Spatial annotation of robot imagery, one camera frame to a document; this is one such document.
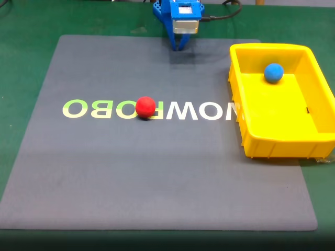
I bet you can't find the black cable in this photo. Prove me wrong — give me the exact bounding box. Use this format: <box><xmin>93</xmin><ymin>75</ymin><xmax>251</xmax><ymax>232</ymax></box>
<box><xmin>200</xmin><ymin>0</ymin><xmax>243</xmax><ymax>22</ymax></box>

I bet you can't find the silver camera box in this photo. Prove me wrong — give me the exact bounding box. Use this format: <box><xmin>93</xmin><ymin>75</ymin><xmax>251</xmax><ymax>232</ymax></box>
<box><xmin>172</xmin><ymin>17</ymin><xmax>202</xmax><ymax>35</ymax></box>

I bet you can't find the blue ball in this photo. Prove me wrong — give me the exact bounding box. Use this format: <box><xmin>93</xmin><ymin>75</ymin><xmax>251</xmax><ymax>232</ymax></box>
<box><xmin>263</xmin><ymin>63</ymin><xmax>285</xmax><ymax>85</ymax></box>

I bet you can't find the yellow plastic bin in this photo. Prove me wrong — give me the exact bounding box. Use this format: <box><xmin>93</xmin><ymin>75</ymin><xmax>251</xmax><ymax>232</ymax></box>
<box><xmin>228</xmin><ymin>43</ymin><xmax>335</xmax><ymax>159</ymax></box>

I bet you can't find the clear plastic film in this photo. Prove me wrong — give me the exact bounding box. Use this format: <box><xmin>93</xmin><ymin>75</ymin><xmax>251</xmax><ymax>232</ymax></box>
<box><xmin>313</xmin><ymin>156</ymin><xmax>335</xmax><ymax>166</ymax></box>

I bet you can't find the grey mat with NOWROBO print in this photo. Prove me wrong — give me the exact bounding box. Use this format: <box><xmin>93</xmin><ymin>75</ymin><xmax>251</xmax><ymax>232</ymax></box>
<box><xmin>0</xmin><ymin>35</ymin><xmax>319</xmax><ymax>232</ymax></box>

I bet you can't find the red ball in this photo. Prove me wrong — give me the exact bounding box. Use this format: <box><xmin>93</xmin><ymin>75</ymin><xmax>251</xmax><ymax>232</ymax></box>
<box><xmin>135</xmin><ymin>96</ymin><xmax>157</xmax><ymax>120</ymax></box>

